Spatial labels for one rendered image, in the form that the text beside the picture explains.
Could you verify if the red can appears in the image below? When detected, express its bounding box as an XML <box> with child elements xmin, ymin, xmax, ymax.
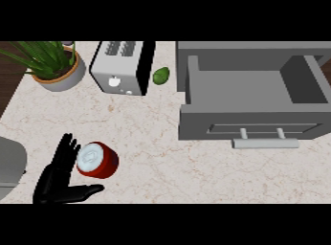
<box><xmin>75</xmin><ymin>141</ymin><xmax>120</xmax><ymax>180</ymax></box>

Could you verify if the green avocado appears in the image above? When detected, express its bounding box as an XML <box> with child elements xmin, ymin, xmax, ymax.
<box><xmin>151</xmin><ymin>66</ymin><xmax>171</xmax><ymax>86</ymax></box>

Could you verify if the grey drawer cabinet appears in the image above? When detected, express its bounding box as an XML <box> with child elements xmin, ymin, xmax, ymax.
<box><xmin>176</xmin><ymin>41</ymin><xmax>331</xmax><ymax>94</ymax></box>

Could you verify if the silver toaster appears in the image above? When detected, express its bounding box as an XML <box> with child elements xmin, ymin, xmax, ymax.
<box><xmin>87</xmin><ymin>41</ymin><xmax>156</xmax><ymax>97</ymax></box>

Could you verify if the pale drawer handle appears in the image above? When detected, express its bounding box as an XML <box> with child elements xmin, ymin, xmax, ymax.
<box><xmin>232</xmin><ymin>127</ymin><xmax>301</xmax><ymax>149</ymax></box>

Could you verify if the grey open drawer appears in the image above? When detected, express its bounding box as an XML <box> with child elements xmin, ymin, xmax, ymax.
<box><xmin>177</xmin><ymin>55</ymin><xmax>331</xmax><ymax>142</ymax></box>

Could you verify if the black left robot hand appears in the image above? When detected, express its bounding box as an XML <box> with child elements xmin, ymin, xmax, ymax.
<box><xmin>31</xmin><ymin>132</ymin><xmax>106</xmax><ymax>205</ymax></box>

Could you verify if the green potted plant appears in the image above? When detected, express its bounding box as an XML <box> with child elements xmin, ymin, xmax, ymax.
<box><xmin>0</xmin><ymin>41</ymin><xmax>87</xmax><ymax>93</ymax></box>

